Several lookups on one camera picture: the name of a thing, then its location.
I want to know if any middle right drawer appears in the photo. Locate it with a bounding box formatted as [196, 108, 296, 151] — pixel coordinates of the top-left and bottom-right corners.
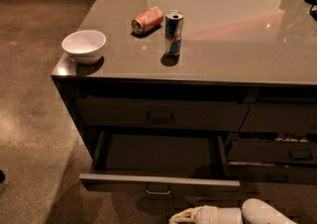
[226, 139, 317, 165]

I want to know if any blue silver energy drink can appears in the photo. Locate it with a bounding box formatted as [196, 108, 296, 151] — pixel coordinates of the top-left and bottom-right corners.
[164, 10, 183, 56]

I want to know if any bottom right drawer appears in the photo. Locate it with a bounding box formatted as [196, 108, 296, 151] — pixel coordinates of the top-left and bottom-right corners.
[225, 166, 317, 185]

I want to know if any orange soda can lying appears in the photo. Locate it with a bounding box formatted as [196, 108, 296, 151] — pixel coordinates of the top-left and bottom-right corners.
[132, 7, 163, 34]

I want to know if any dark cabinet with drawers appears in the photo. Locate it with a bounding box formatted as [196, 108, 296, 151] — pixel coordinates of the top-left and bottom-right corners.
[52, 0, 317, 184]

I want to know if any open middle drawer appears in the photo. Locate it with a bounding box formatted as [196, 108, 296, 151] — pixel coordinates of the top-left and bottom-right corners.
[79, 135, 240, 196]

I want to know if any white ceramic bowl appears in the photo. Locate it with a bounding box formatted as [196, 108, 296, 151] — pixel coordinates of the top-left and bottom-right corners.
[61, 30, 107, 65]

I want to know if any top right drawer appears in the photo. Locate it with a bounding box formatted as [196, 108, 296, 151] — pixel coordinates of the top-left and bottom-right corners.
[240, 102, 317, 134]

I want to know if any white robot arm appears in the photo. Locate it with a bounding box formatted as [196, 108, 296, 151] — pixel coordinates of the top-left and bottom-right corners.
[168, 198, 297, 224]

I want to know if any closed top left drawer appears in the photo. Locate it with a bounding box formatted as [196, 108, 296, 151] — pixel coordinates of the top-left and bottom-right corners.
[75, 97, 249, 131]

